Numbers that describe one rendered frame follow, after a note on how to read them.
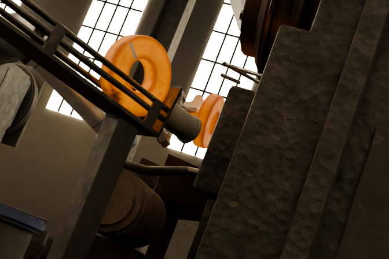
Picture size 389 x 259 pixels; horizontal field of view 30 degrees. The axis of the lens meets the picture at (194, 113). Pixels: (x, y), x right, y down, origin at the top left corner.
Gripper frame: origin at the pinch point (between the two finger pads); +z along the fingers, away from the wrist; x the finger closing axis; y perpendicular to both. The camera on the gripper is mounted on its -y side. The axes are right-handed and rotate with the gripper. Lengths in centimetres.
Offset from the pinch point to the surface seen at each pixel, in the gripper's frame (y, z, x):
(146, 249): -35.3, -20.0, 22.0
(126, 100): -21, -3, -67
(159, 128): -25, 2, -61
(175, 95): -18, 5, -60
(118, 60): -15, -4, -72
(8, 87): 117, -211, 278
